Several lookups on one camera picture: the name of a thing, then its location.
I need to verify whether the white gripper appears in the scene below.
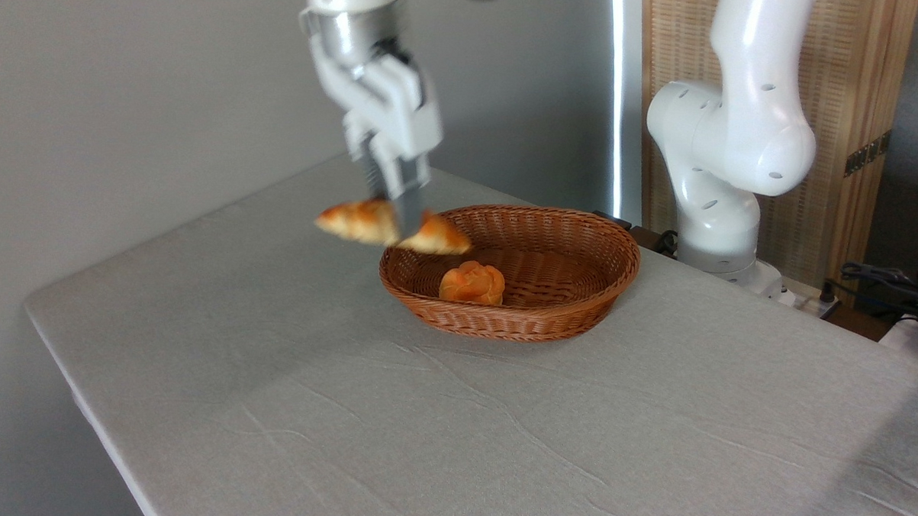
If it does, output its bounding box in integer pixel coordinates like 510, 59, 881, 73
303, 5, 448, 243

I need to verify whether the long twisted bread roll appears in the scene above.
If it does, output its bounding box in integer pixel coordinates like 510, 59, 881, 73
314, 195, 473, 261

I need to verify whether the round orange bread bun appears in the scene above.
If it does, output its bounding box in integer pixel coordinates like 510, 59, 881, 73
438, 260, 507, 309

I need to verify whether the brown wicker basket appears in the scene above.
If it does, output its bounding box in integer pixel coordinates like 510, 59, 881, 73
376, 199, 644, 348

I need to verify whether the grey tablecloth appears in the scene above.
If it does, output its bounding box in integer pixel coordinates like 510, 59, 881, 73
19, 134, 918, 516

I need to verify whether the white vertical pole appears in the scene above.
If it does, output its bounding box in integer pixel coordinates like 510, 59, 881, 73
605, 0, 651, 227

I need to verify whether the white power strip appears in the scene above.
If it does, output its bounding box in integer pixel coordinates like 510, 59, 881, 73
779, 279, 844, 321

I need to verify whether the brass screen hinge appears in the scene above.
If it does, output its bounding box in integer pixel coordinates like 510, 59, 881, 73
842, 130, 894, 177

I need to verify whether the black cable bundle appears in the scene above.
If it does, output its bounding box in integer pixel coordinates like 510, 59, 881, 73
839, 260, 918, 331

